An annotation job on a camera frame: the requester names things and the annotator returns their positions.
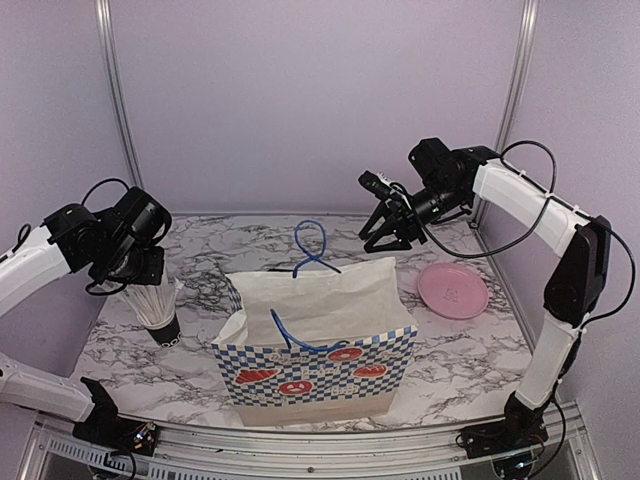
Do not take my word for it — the aluminium frame post right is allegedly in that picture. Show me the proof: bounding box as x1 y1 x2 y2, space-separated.
474 0 540 216

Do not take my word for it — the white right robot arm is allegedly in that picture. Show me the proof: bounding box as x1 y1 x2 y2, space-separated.
358 138 611 448

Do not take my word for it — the aluminium frame post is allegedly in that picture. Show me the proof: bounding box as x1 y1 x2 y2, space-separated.
474 0 540 216
94 0 145 189

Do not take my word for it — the pink round plate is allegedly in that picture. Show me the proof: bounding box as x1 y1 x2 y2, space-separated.
416 263 490 320

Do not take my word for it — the aluminium front rail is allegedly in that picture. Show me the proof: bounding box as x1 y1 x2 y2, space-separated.
17 403 601 479

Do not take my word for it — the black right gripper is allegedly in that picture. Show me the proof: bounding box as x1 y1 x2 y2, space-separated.
360 179 469 252

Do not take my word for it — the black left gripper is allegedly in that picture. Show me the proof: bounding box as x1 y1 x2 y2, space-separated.
98 240 164 285

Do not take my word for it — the black cup holding straws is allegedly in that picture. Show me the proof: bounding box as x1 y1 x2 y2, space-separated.
146 314 181 348

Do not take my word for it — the aluminium frame post left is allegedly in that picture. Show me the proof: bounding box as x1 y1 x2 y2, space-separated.
94 0 145 189

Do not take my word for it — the blue checkered paper bag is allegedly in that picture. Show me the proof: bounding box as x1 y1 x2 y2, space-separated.
212 244 418 427

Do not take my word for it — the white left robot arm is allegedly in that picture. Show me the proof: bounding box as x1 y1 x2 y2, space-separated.
1 187 172 445

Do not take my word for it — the bundle of wrapped straws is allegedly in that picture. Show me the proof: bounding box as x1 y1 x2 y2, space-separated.
118 278 184 330

